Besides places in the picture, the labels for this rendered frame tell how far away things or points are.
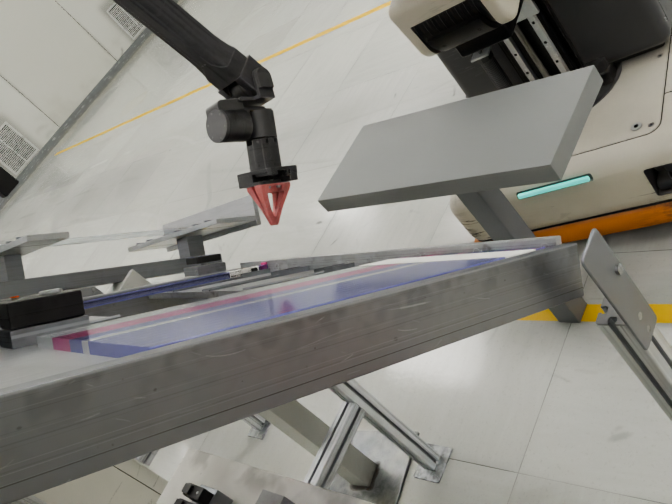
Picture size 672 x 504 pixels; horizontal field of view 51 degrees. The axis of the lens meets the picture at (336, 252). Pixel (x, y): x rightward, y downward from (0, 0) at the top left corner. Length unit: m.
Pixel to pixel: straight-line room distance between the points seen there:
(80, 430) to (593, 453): 1.26
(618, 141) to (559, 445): 0.68
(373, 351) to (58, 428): 0.26
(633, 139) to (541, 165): 0.51
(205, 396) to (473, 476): 1.24
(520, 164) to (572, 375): 0.63
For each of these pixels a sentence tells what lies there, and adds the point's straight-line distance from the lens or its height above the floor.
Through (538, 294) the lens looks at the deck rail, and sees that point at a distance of 0.78.
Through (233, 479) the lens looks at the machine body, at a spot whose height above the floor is 0.62.
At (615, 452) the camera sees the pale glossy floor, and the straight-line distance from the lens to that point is 1.57.
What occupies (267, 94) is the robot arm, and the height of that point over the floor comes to 0.92.
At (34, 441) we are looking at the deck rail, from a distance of 0.46.
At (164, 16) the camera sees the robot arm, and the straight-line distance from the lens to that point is 1.24.
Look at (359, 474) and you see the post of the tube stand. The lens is 1.82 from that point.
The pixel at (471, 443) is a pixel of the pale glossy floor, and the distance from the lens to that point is 1.74.
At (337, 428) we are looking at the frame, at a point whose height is 0.32.
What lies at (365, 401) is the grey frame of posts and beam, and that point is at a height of 0.29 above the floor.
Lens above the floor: 1.28
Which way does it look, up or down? 29 degrees down
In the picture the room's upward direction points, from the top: 45 degrees counter-clockwise
